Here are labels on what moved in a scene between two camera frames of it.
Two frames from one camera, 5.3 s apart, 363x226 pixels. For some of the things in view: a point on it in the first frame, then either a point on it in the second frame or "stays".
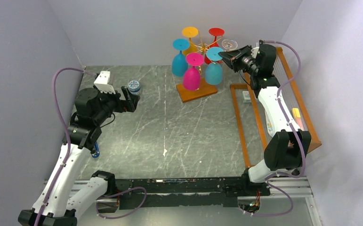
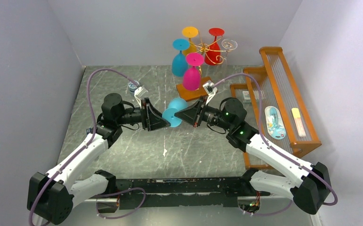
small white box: [246, 97] stays
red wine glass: [216, 32] stays
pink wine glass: [191, 76] stays
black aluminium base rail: [211, 192] stays
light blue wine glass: [213, 70] -> [175, 105]
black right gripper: [239, 59] -> [198, 113]
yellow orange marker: [296, 117] stays
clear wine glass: [229, 45] stays
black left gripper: [132, 100] -> [155, 121]
